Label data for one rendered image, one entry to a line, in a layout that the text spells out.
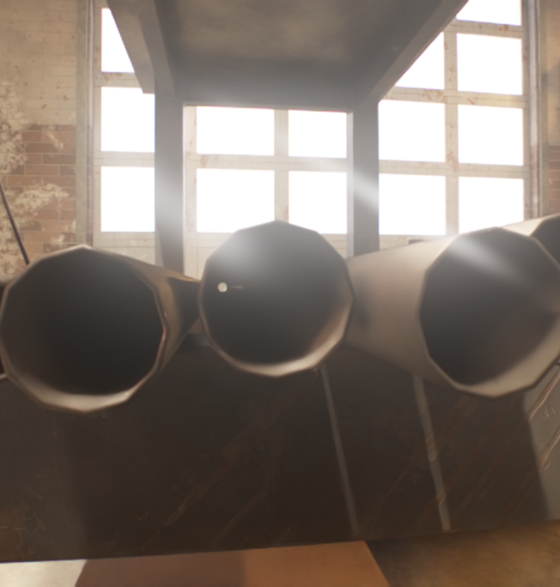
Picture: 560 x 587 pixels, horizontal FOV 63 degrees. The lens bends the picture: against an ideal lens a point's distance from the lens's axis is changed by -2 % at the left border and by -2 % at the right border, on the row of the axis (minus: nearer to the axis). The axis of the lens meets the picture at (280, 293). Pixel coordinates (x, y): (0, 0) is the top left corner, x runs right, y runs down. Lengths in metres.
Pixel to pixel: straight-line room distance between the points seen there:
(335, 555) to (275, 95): 1.29
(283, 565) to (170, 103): 1.26
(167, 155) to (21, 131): 2.37
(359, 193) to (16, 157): 2.69
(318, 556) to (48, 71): 3.61
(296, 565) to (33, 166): 3.40
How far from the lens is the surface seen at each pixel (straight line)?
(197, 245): 3.38
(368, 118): 1.49
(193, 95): 1.46
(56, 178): 3.53
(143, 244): 3.42
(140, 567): 0.36
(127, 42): 1.36
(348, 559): 0.36
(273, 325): 0.16
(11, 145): 3.68
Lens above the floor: 0.23
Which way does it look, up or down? 1 degrees down
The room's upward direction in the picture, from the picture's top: straight up
